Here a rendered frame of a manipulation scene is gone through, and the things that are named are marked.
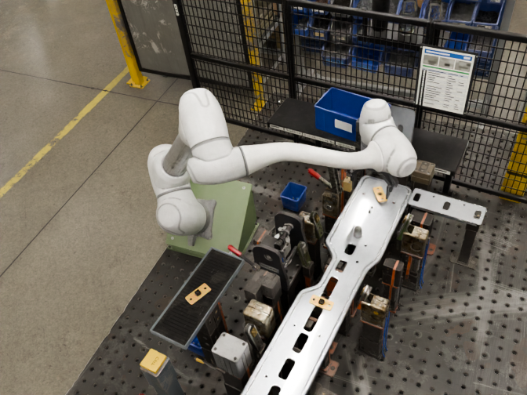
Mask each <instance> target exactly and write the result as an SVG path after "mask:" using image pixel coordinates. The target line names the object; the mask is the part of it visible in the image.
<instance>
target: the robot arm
mask: <svg viewBox="0 0 527 395"><path fill-rule="evenodd" d="M179 112H180V113H179V128H178V131H179V134H178V136H177V137H176V139H175V141H174V142H173V145H170V144H162V145H159V146H156V147H155V148H153V149H152V151H151V152H150V153H149V156H148V160H147V167H148V171H149V175H150V178H151V183H152V186H153V189H154V192H155V195H156V198H157V202H158V207H157V209H156V219H157V222H158V225H159V226H160V227H161V228H162V229H163V230H164V231H165V232H167V233H169V234H173V235H178V236H187V241H188V245H189V246H194V243H195V241H196V238H197V237H203V238H205V239H207V240H210V239H212V238H213V232H212V229H213V217H214V211H215V207H216V200H213V199H212V200H202V199H196V197H195V196H194V194H193V192H192V190H191V184H190V178H191V180H192V182H193V183H197V184H201V185H217V184H221V183H228V182H231V181H235V180H237V179H240V178H242V177H244V176H248V175H250V174H252V173H254V172H256V171H258V170H260V169H262V168H264V167H266V166H268V165H271V164H274V163H276V162H280V161H297V162H303V163H308V164H313V165H322V166H327V167H333V168H338V169H346V173H349V174H350V176H351V181H352V189H354V188H355V187H356V185H357V173H358V172H360V171H361V170H364V169H367V170H371V171H373V172H377V174H378V175H380V176H381V177H382V178H383V180H384V181H385V182H386V183H387V191H386V199H388V198H389V196H390V193H391V192H392V190H393V187H397V185H398V183H399V182H398V179H397V177H405V176H408V175H410V174H411V173H412V172H413V171H414V170H415V168H416V159H417V156H416V152H415V151H414V149H413V146H412V144H411V143H410V142H409V141H408V139H407V138H406V137H405V136H404V134H403V133H402V132H400V131H399V130H398V129H397V127H396V125H395V123H394V120H393V118H392V117H391V110H390V108H389V106H388V104H387V102H386V101H385V100H382V99H373V100H369V101H367V102H365V104H364V105H363V108H362V111H361V114H360V120H359V132H360V135H361V151H359V152H354V153H347V152H341V151H337V150H330V149H325V148H320V147H313V146H309V145H304V144H300V143H265V144H258V145H249V146H240V147H232V144H231V141H230V138H229V135H228V130H227V123H226V121H225V118H224V114H223V111H222V110H221V107H220V104H219V103H218V101H217V99H216V97H215V96H214V95H213V94H212V93H211V92H210V91H209V90H207V89H204V88H198V89H192V90H189V91H187V92H185V93H184V94H183V95H182V96H181V98H180V103H179ZM396 176H397V177H396Z"/></svg>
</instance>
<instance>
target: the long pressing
mask: <svg viewBox="0 0 527 395"><path fill-rule="evenodd" d="M374 187H382V188H383V192H384V193H385V195H386V191H387V183H386V182H385V181H384V180H383V179H379V178H376V177H373V176H363V177H362V178H361V179H360V180H359V182H358V184H357V186H356V187H355V189H354V191H353V193H352V194H351V196H350V198H349V199H348V201H347V203H346V204H345V206H344V208H343V210H342V212H341V213H340V215H339V217H338V219H337V220H336V222H335V224H334V225H333V228H332V229H331V230H330V232H329V235H328V236H327V238H326V240H325V244H326V247H327V249H328V250H329V253H330V255H331V256H332V260H331V262H330V264H329V265H328V267H327V269H326V271H325V272H324V274H323V276H322V279H321V280H320V281H319V283H318V284H316V285H315V286H312V287H309V288H305V289H303V290H301V291H299V292H298V294H297V295H296V298H295V299H294V300H293V303H292V305H291V306H290V308H289V310H288V311H287V313H286V315H285V316H284V318H283V320H282V322H281V324H280V325H279V327H278V329H277V331H276V332H275V334H274V336H273V338H272V339H271V341H270V343H269V344H268V346H267V348H266V349H265V351H264V353H263V355H262V357H261V358H260V360H259V362H258V364H257V366H256V367H255V369H254V371H253V373H252V374H251V376H250V377H249V380H248V382H247V383H246V384H245V387H244V388H243V390H242V392H241V394H240V395H268V394H269V392H270V390H271V387H272V386H277V387H279V388H280V392H279V394H278V395H307V393H308V391H309V389H310V388H311V385H312V383H313V381H314V379H315V377H316V375H317V374H318V371H319V369H320V367H321V366H322V363H323V361H324V359H325V357H326V354H327V353H328V351H329V348H330V346H331V345H332V343H333V340H334V339H335V337H336V334H337V332H338V331H339V329H340V326H341V325H342V323H343V320H344V318H345V317H346V315H347V311H348V310H349V308H350V306H351V304H352V302H353V300H354V297H355V296H356V294H357V292H358V290H359V288H360V286H361V284H362V282H363V280H364V278H365V275H366V274H367V272H368V271H369V270H370V269H372V268H373V267H374V266H375V265H376V264H377V263H379V262H380V260H381V259H382V257H383V254H384V252H385V250H386V248H387V246H388V244H389V242H390V240H391V238H392V236H393V234H394V231H395V229H396V227H397V225H398V223H399V221H400V219H401V217H402V214H403V212H404V211H405V208H406V206H407V204H408V201H409V199H410V197H411V195H412V191H411V189H410V188H409V187H407V186H403V185H401V184H398V185H397V187H393V190H392V192H391V193H390V196H389V198H388V199H387V201H383V202H378V201H377V198H376V195H375V193H374V191H373V188H374ZM363 193H365V194H363ZM393 202H395V203H394V204H393ZM372 206H373V208H371V207H372ZM369 210H371V213H370V214H369V213H368V212H369ZM356 226H360V227H361V228H362V236H361V237H360V238H356V237H355V236H354V228H355V227H356ZM348 245H354V246H355V249H354V251H353V253H352V254H351V255H348V254H346V253H345V250H346V249H347V246H348ZM365 245H367V246H366V247H365ZM340 260H343V261H345V262H347V265H346V266H345V268H344V270H343V272H342V273H340V272H338V271H336V267H337V265H338V263H339V261H340ZM356 261H358V263H356ZM331 277H334V278H336V279H337V280H338V281H337V283H336V286H335V288H334V289H333V292H332V294H331V295H330V297H329V299H328V300H329V301H332V302H334V305H333V308H332V309H331V310H330V311H328V310H325V309H322V312H321V314H320V316H319V318H318V320H317V322H316V324H315V326H314V327H313V329H312V331H311V332H308V331H305V330H304V329H303V328H304V326H305V324H306V323H307V321H308V319H309V317H310V315H311V313H312V312H313V310H314V308H315V307H316V306H315V305H313V304H310V303H309V301H310V299H311V297H312V295H317V296H320V297H321V295H322V293H323V291H324V290H325V287H326V285H327V284H328V282H329V280H330V278H331ZM293 325H295V326H293ZM300 334H305V335H307V336H308V339H307V341H306V342H305V344H304V346H303V349H302V350H301V352H300V353H297V352H295V351H293V347H294V345H295V343H296V341H297V339H298V338H299V336H300ZM319 335H320V336H321V337H318V336H319ZM287 359H291V360H293V361H294V362H295V364H294V365H293V368H292V370H291V372H290V373H289V375H288V377H287V379H281V378H279V377H278V375H279V373H280V371H281V369H282V367H283V365H284V364H285V362H286V360H287ZM265 375H267V378H266V377H265Z"/></svg>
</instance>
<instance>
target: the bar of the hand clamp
mask: <svg viewBox="0 0 527 395"><path fill-rule="evenodd" d="M327 168H328V170H329V178H330V182H331V186H332V189H333V193H337V194H338V195H339V193H338V190H339V191H340V194H342V190H341V185H340V178H339V173H338V171H341V170H342V169H338V168H333V167H327Z"/></svg>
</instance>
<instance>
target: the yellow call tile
mask: <svg viewBox="0 0 527 395"><path fill-rule="evenodd" d="M166 358H167V356H166V355H164V354H162V353H159V352H158V351H156V350H153V349H150V351H149V352H148V353H147V355H146V357H145V358H144V359H143V360H142V361H141V363H140V366H141V367H143V368H146V369H147V370H149V371H151V372H153V373H155V374H156V373H157V371H158V369H159V368H160V367H161V366H162V364H163V363H164V361H165V359H166Z"/></svg>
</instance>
